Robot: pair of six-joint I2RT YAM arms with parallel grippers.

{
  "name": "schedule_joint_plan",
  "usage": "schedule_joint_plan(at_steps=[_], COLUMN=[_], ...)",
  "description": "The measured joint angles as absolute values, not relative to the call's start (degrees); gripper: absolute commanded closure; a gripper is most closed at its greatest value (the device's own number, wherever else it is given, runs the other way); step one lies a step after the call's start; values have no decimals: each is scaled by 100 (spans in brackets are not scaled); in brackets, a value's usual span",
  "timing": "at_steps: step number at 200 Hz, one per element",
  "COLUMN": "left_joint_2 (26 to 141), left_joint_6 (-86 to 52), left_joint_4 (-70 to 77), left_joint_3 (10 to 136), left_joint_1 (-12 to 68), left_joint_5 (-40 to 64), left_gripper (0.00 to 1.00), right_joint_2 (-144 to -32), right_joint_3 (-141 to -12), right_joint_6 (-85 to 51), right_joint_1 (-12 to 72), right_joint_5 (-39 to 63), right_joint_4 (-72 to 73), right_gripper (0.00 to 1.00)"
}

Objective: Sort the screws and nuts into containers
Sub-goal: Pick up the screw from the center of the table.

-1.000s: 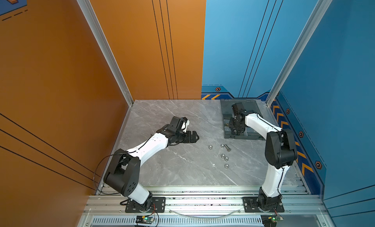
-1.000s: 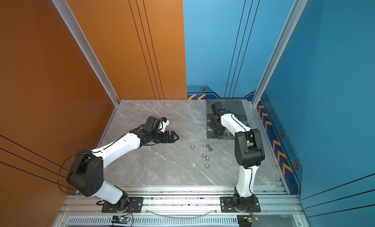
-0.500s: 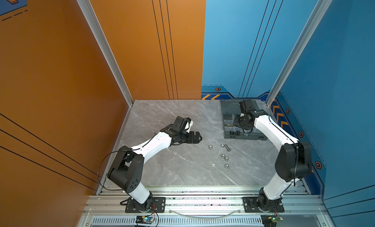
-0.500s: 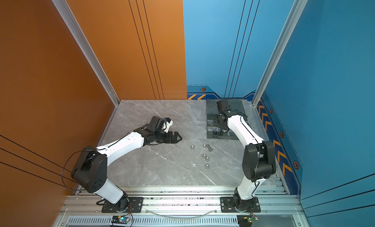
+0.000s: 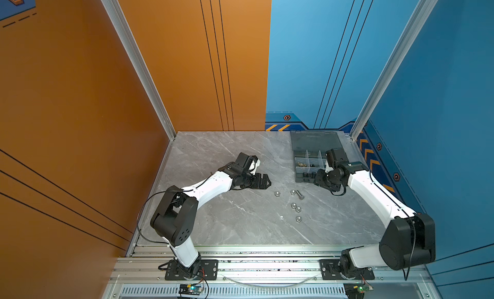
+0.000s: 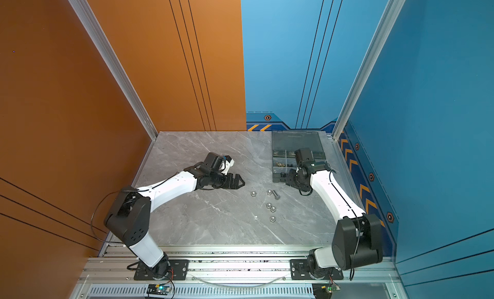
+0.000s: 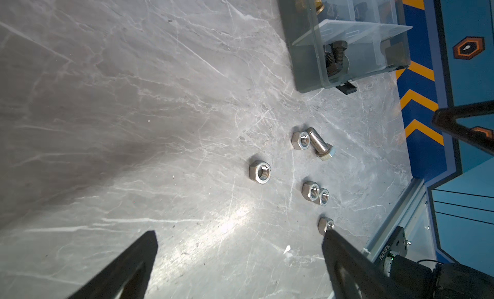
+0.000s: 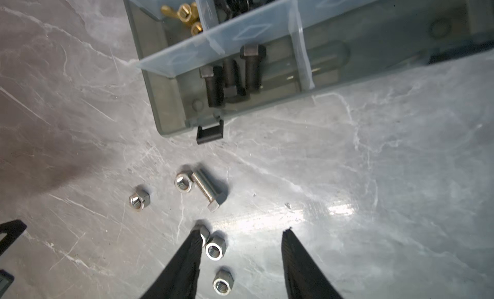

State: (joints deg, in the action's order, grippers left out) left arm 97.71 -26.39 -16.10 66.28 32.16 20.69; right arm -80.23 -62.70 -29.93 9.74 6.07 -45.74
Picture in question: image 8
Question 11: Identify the grey plastic organizer box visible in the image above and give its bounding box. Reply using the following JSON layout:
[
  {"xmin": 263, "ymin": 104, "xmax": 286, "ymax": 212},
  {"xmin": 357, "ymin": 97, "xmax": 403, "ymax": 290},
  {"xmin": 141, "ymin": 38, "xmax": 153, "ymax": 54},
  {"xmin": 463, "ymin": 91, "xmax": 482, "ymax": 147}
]
[{"xmin": 123, "ymin": 0, "xmax": 493, "ymax": 143}]

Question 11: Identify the silver bolt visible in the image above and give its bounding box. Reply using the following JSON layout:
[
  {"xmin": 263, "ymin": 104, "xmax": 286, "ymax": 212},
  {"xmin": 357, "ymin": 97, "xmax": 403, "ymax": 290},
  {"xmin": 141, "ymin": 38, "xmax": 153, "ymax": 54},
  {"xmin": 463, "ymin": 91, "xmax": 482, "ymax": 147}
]
[{"xmin": 192, "ymin": 170, "xmax": 226, "ymax": 212}]

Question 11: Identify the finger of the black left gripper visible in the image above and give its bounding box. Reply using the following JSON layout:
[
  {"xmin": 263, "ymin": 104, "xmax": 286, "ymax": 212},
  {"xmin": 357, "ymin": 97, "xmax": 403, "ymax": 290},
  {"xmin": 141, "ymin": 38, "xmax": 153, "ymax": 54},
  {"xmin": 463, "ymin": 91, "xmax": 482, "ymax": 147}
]
[
  {"xmin": 0, "ymin": 219, "xmax": 27, "ymax": 255},
  {"xmin": 0, "ymin": 269, "xmax": 15, "ymax": 295}
]

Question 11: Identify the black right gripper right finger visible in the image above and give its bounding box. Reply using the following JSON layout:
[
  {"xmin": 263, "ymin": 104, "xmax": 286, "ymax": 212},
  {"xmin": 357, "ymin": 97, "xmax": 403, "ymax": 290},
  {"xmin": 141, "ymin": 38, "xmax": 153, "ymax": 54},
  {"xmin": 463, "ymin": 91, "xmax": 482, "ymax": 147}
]
[{"xmin": 281, "ymin": 229, "xmax": 342, "ymax": 298}]

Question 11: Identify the brass wing nut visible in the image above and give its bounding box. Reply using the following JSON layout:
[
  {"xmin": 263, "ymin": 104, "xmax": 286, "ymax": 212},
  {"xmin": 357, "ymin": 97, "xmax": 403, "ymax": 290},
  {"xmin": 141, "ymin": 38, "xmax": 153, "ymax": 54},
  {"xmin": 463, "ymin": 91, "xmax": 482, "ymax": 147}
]
[{"xmin": 160, "ymin": 2, "xmax": 203, "ymax": 36}]

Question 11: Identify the black bolt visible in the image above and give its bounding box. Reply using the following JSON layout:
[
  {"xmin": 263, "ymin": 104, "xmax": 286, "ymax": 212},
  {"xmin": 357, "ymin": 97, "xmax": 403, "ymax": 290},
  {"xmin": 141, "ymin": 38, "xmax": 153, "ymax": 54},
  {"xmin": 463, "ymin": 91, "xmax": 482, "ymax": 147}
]
[
  {"xmin": 223, "ymin": 58, "xmax": 247, "ymax": 104},
  {"xmin": 199, "ymin": 65, "xmax": 224, "ymax": 107},
  {"xmin": 240, "ymin": 44, "xmax": 266, "ymax": 92}
]

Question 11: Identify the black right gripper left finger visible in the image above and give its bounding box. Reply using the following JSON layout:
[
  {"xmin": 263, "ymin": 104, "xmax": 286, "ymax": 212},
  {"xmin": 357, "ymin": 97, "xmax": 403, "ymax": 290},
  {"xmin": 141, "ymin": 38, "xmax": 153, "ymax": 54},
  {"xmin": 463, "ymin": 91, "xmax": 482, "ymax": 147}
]
[{"xmin": 142, "ymin": 230, "xmax": 203, "ymax": 298}]

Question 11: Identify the silver nut lowest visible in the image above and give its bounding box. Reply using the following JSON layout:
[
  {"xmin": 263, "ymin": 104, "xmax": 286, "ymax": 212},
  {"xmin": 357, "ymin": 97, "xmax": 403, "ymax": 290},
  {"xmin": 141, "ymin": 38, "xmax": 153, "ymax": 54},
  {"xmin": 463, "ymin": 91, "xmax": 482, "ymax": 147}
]
[{"xmin": 212, "ymin": 269, "xmax": 234, "ymax": 296}]

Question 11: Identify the silver nut beside bolt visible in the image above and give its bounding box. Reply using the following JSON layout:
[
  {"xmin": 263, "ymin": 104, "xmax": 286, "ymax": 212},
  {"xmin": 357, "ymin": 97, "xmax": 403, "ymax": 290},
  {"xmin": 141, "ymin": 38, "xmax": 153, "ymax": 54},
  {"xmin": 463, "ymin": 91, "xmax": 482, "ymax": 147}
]
[{"xmin": 129, "ymin": 190, "xmax": 151, "ymax": 211}]

